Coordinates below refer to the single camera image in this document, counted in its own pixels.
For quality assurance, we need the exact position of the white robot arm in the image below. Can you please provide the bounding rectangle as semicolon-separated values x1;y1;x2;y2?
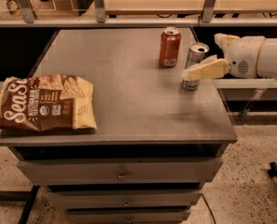
182;34;277;81

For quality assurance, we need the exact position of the silver blue redbull can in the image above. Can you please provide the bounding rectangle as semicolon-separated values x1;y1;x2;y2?
183;42;209;91

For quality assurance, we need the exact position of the brown multigrain chips bag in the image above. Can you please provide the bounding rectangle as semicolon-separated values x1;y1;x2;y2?
0;75;97;132

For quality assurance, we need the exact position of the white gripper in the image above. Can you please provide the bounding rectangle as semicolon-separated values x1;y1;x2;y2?
182;33;265;81

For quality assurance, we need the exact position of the red soda can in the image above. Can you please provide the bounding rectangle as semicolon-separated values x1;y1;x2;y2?
159;27;181;68

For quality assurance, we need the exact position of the middle grey drawer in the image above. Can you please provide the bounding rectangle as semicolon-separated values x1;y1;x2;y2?
48;189;201;209

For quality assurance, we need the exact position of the snack package on shelf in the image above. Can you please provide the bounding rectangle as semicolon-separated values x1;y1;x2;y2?
5;0;22;18

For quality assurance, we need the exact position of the grey drawer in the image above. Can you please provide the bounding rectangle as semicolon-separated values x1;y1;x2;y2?
18;157;223;186
66;208;190;224
48;189;201;209

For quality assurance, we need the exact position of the wooden shelf with metal brackets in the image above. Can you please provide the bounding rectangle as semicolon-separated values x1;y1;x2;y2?
0;0;277;27

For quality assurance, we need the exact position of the grey drawer cabinet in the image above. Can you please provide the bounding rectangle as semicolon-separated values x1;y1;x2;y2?
0;29;236;214

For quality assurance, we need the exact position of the bottom grey drawer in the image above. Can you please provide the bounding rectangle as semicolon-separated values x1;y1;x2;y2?
66;208;190;224

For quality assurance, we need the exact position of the black floor stand bar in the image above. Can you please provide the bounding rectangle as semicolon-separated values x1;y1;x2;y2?
0;186;39;224

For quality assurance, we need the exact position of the top grey drawer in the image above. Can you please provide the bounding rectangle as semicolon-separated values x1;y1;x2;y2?
18;157;223;186

